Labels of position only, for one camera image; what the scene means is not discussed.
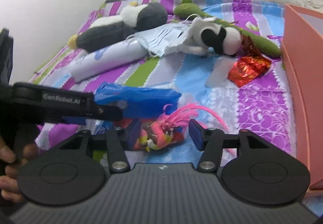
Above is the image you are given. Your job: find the black white panda plush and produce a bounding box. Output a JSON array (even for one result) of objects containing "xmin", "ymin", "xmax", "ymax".
[{"xmin": 178, "ymin": 17, "xmax": 241, "ymax": 57}]

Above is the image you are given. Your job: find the colourful striped bed sheet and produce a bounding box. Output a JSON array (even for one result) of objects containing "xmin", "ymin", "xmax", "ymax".
[{"xmin": 32, "ymin": 0, "xmax": 296, "ymax": 154}]

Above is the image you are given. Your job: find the green plush stick toy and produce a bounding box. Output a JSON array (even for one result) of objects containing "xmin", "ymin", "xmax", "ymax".
[{"xmin": 174, "ymin": 3, "xmax": 281, "ymax": 58}]

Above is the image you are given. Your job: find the pink feathered bird toy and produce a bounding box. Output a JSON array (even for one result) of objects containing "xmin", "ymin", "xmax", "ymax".
[{"xmin": 134, "ymin": 103, "xmax": 228, "ymax": 152}]

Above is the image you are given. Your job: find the person's left hand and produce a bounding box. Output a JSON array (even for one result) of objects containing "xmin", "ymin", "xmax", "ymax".
[{"xmin": 1, "ymin": 138, "xmax": 39, "ymax": 203}]

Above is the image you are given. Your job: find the orange cardboard box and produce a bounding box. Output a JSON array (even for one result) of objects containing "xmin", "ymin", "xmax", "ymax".
[{"xmin": 281, "ymin": 4, "xmax": 322, "ymax": 196}]

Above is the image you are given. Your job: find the white cylindrical bottle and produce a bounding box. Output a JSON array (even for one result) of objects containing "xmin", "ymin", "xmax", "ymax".
[{"xmin": 69, "ymin": 40, "xmax": 148, "ymax": 83}]

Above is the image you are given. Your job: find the red shiny pouch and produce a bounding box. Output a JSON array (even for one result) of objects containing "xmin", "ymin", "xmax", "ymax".
[{"xmin": 228, "ymin": 36, "xmax": 272, "ymax": 87}]

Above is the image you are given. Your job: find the light blue face mask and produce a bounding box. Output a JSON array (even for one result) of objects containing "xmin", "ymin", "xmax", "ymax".
[{"xmin": 126, "ymin": 23, "xmax": 189, "ymax": 57}]

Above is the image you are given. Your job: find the white packet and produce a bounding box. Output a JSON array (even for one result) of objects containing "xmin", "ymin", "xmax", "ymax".
[{"xmin": 205, "ymin": 56, "xmax": 236, "ymax": 88}]

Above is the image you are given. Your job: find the grey white penguin plush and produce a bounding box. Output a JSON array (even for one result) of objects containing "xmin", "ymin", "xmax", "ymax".
[{"xmin": 67, "ymin": 0, "xmax": 168, "ymax": 53}]

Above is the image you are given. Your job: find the blue plastic bag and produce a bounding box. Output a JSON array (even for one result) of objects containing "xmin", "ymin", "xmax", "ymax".
[{"xmin": 61, "ymin": 82, "xmax": 182, "ymax": 144}]

